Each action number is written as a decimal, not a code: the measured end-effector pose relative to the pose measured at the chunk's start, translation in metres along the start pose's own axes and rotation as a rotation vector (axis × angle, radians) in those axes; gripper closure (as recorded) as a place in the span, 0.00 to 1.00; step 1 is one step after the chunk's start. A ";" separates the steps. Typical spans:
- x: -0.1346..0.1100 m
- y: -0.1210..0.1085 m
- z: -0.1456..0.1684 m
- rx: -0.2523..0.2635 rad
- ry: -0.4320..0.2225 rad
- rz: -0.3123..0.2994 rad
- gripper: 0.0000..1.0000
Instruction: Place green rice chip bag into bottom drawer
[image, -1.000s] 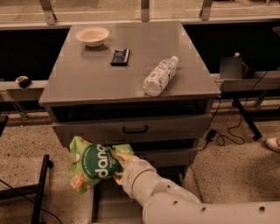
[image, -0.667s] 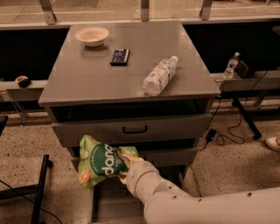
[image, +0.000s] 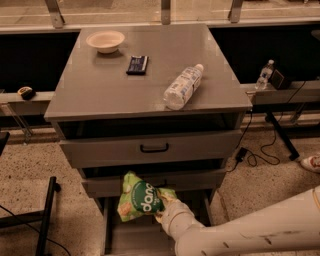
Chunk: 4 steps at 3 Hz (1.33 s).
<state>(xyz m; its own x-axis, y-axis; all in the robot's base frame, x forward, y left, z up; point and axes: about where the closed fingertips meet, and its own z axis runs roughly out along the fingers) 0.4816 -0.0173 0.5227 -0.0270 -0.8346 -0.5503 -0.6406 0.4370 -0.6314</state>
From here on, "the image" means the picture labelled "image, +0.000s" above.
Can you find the grey top drawer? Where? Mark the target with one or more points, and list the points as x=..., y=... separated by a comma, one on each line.
x=133, y=150

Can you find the grey drawer cabinet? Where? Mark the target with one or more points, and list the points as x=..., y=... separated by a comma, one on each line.
x=95, y=98

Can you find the white paper bowl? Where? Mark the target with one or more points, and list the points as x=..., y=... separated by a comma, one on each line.
x=105, y=41

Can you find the grey bottom drawer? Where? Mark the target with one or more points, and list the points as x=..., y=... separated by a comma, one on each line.
x=144, y=236

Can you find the black yellow tape measure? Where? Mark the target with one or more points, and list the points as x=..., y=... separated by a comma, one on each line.
x=26, y=93

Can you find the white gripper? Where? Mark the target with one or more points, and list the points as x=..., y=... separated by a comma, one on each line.
x=170, y=211

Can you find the dark chocolate bar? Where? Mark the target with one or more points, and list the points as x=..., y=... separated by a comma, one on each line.
x=137, y=65

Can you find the grey drawer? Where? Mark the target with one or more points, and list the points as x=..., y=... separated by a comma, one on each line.
x=144, y=236
x=178, y=181
x=133, y=150

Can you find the black table leg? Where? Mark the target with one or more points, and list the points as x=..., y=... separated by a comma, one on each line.
x=293, y=152

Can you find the black box on ledge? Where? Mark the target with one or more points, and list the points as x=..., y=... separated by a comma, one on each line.
x=278, y=80

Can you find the black chair leg frame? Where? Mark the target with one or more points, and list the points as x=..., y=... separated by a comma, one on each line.
x=42, y=216

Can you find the grey middle drawer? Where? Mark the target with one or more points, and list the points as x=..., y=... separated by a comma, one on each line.
x=178, y=181

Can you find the clear plastic water bottle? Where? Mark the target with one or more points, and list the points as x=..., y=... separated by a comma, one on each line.
x=183, y=87

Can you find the small background water bottle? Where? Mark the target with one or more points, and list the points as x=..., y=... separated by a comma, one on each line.
x=264, y=76

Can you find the green rice chip bag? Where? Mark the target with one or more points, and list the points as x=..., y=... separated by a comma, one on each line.
x=138, y=198

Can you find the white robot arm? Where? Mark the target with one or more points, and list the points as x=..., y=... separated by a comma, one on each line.
x=292, y=224

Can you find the white shoe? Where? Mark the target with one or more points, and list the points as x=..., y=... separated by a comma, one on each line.
x=311, y=163

